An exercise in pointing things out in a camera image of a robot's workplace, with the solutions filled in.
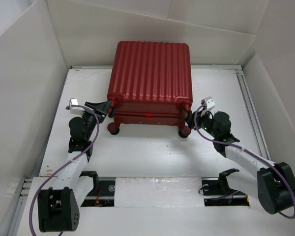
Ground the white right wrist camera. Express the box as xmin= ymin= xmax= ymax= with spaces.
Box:
xmin=201 ymin=96 xmax=216 ymax=112

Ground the white foam cover panel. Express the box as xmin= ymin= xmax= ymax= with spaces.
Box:
xmin=114 ymin=177 xmax=204 ymax=207

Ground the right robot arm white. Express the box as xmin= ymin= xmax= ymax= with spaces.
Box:
xmin=183 ymin=107 xmax=295 ymax=219

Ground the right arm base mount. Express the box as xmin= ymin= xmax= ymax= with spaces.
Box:
xmin=198 ymin=168 xmax=250 ymax=207

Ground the red hard-shell suitcase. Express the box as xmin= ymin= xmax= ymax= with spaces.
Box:
xmin=107 ymin=41 xmax=193 ymax=138

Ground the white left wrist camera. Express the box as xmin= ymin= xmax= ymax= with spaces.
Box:
xmin=65 ymin=98 xmax=85 ymax=116

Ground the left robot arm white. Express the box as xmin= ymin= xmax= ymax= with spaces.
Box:
xmin=32 ymin=99 xmax=112 ymax=234

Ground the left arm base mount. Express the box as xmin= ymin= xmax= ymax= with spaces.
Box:
xmin=81 ymin=177 xmax=116 ymax=207

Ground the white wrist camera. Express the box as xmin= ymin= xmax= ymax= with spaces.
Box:
xmin=201 ymin=96 xmax=216 ymax=112
xmin=65 ymin=98 xmax=85 ymax=116

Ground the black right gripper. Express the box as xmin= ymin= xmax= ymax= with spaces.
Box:
xmin=182 ymin=108 xmax=218 ymax=139

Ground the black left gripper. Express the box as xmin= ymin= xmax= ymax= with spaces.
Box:
xmin=81 ymin=101 xmax=112 ymax=140

